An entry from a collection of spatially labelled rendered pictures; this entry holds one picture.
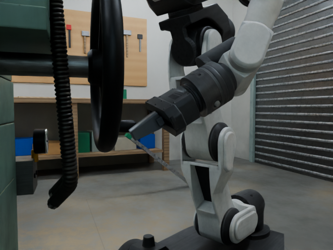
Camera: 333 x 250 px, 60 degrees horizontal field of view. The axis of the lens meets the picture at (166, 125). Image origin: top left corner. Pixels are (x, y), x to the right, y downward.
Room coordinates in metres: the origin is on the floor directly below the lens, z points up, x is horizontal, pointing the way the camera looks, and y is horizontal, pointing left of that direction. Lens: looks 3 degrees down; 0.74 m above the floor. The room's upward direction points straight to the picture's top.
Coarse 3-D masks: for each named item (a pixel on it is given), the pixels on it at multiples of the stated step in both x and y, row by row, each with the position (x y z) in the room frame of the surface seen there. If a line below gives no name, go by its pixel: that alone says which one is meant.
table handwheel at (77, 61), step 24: (96, 0) 0.51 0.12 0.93; (120, 0) 0.39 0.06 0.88; (96, 24) 0.57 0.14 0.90; (120, 24) 0.37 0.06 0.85; (96, 48) 0.60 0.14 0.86; (120, 48) 0.37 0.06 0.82; (0, 72) 0.44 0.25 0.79; (24, 72) 0.45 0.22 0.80; (48, 72) 0.46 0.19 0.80; (72, 72) 0.47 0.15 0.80; (96, 72) 0.47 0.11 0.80; (120, 72) 0.37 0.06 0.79; (96, 96) 0.60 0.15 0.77; (120, 96) 0.38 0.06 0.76; (96, 120) 0.57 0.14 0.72; (120, 120) 0.40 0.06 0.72; (96, 144) 0.48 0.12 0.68
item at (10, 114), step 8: (0, 80) 0.53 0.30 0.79; (0, 88) 0.53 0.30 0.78; (8, 88) 0.60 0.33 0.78; (0, 96) 0.53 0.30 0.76; (8, 96) 0.60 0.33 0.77; (0, 104) 0.53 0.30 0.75; (8, 104) 0.59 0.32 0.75; (0, 112) 0.53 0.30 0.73; (8, 112) 0.59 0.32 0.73; (0, 120) 0.52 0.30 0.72; (8, 120) 0.59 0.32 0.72
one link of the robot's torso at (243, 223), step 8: (232, 200) 1.22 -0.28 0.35; (240, 208) 1.19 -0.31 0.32; (248, 208) 1.15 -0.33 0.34; (240, 216) 1.09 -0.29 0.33; (248, 216) 1.12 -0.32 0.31; (256, 216) 1.17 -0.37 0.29; (232, 224) 1.05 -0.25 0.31; (240, 224) 1.07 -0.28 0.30; (248, 224) 1.12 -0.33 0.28; (256, 224) 1.17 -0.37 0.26; (232, 232) 1.04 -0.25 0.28; (240, 232) 1.07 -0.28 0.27; (248, 232) 1.12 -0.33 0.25; (232, 240) 1.05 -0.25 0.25; (240, 240) 1.09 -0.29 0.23
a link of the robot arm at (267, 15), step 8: (248, 0) 0.72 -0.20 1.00; (256, 0) 0.64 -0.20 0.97; (264, 0) 0.63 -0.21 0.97; (272, 0) 0.63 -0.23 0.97; (280, 0) 0.65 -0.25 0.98; (248, 8) 0.66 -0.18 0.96; (256, 8) 0.63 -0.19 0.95; (264, 8) 0.62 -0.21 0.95; (272, 8) 0.63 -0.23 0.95; (280, 8) 0.65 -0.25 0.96; (248, 16) 0.63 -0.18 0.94; (256, 16) 0.62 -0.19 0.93; (264, 16) 0.62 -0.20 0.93; (272, 16) 0.63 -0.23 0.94; (272, 24) 0.63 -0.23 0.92
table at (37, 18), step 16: (0, 16) 0.36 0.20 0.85; (16, 16) 0.36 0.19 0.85; (32, 16) 0.37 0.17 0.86; (48, 16) 0.40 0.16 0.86; (0, 32) 0.39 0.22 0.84; (16, 32) 0.39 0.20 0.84; (32, 32) 0.39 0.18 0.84; (48, 32) 0.39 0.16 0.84; (0, 48) 0.49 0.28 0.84; (16, 48) 0.49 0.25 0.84; (32, 48) 0.49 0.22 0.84; (48, 48) 0.49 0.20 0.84
